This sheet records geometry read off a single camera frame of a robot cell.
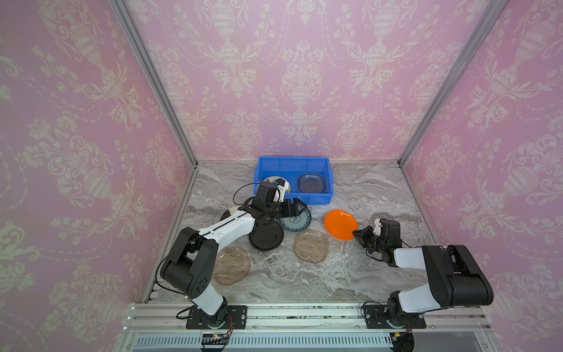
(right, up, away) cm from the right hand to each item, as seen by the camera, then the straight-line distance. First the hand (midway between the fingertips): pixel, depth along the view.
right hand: (353, 231), depth 94 cm
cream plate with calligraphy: (-36, +23, +18) cm, 46 cm away
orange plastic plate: (-6, +3, +1) cm, 6 cm away
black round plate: (-37, -2, -1) cm, 37 cm away
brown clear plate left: (-50, -12, -8) cm, 52 cm away
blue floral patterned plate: (-24, +3, +4) cm, 25 cm away
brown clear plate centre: (-19, -6, -3) cm, 20 cm away
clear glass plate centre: (-32, -13, -8) cm, 36 cm away
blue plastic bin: (-26, +28, +23) cm, 45 cm away
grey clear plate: (-16, +20, +18) cm, 32 cm away
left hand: (-23, +10, -8) cm, 27 cm away
